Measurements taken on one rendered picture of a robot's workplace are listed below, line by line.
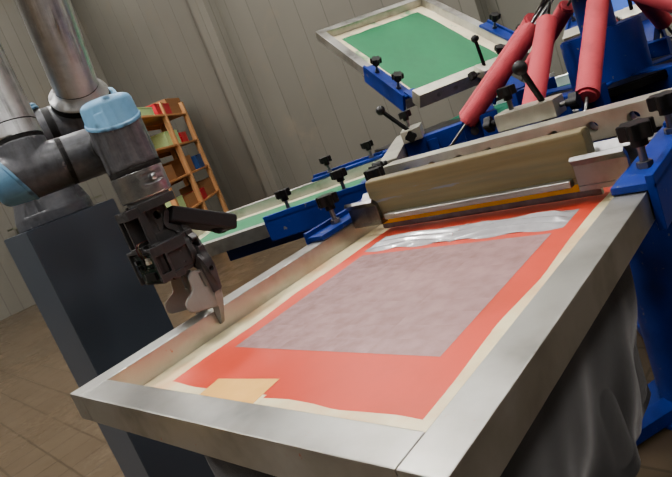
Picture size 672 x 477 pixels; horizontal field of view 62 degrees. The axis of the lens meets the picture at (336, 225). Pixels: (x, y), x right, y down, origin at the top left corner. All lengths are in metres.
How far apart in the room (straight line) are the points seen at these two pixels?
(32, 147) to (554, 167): 0.76
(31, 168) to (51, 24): 0.32
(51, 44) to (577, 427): 1.02
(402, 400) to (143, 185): 0.49
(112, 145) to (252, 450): 0.49
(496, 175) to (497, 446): 0.58
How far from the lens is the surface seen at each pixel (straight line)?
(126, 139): 0.83
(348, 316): 0.74
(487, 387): 0.43
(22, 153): 0.93
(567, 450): 0.68
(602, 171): 0.85
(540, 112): 1.18
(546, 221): 0.83
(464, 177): 0.94
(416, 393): 0.52
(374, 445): 0.41
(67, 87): 1.22
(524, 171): 0.90
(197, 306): 0.85
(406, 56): 2.46
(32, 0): 1.13
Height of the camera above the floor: 1.21
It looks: 11 degrees down
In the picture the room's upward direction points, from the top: 21 degrees counter-clockwise
